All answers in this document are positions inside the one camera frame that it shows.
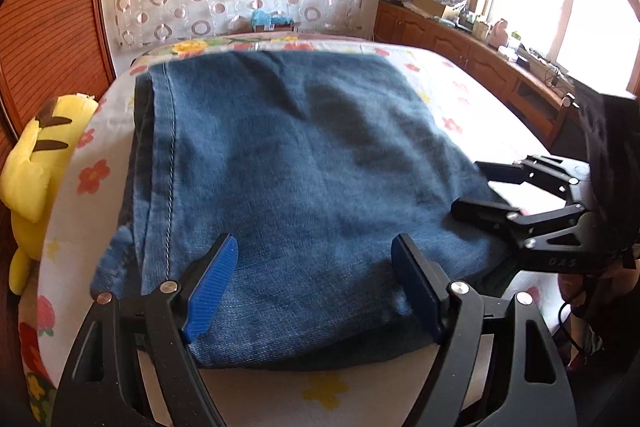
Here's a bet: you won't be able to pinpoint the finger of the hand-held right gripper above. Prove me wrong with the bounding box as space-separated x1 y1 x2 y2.
472 154 594 208
451 198 596 258

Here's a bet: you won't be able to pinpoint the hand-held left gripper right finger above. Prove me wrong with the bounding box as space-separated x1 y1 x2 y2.
390 233 577 427

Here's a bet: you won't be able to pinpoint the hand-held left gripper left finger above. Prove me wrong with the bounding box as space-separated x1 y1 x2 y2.
51 233 239 427

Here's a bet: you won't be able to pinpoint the blue denim pants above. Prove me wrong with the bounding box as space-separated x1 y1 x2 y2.
90 49 521 370

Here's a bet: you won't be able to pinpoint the wooden low cabinet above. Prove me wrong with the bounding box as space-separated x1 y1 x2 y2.
373 0 577 148

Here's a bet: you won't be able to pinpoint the cardboard box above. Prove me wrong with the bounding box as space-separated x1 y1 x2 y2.
411 0 449 20

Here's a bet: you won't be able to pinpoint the yellow plush toy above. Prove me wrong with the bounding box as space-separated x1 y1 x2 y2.
0 93 99 295

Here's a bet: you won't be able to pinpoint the blue plush toy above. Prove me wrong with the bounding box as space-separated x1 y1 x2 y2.
249 10 297 34

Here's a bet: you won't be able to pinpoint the wooden slatted headboard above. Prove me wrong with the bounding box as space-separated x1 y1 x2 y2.
0 0 118 152

